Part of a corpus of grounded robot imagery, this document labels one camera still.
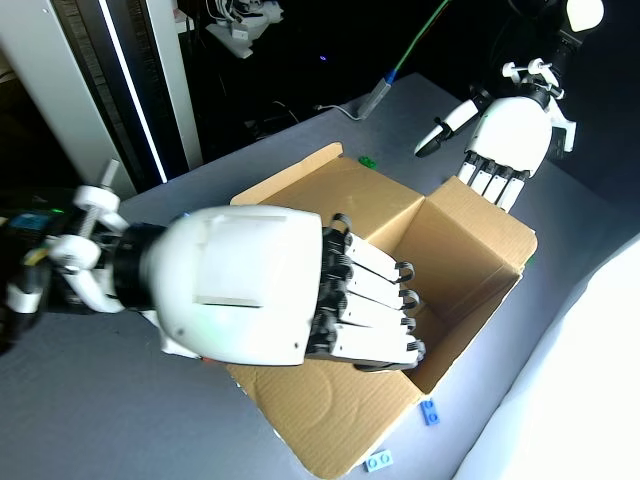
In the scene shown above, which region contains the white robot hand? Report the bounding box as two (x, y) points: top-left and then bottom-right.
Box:
(413, 95), (552, 215)
(148, 204), (428, 374)

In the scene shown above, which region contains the cardboard box with white outside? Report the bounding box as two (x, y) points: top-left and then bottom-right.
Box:
(224, 142), (539, 479)

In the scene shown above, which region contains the grey table cloth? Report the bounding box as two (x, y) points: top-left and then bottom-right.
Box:
(0, 72), (640, 480)

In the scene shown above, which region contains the white light strip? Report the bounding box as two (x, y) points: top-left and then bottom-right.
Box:
(98, 0), (169, 184)

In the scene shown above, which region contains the pale blue toy brick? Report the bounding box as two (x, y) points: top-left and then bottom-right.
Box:
(363, 449), (395, 474)

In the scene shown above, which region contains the bright blue toy brick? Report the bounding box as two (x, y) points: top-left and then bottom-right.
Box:
(418, 398), (442, 427)

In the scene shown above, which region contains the white plastic parts pile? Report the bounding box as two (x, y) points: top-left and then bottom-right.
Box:
(204, 0), (286, 60)

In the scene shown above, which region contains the green cable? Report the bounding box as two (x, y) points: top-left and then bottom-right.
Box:
(394, 0), (454, 76)

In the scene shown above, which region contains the clear grey cable adapter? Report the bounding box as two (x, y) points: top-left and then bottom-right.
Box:
(357, 72), (399, 120)

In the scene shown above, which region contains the white cabinet frame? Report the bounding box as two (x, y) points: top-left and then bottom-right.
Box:
(0, 0), (204, 211)

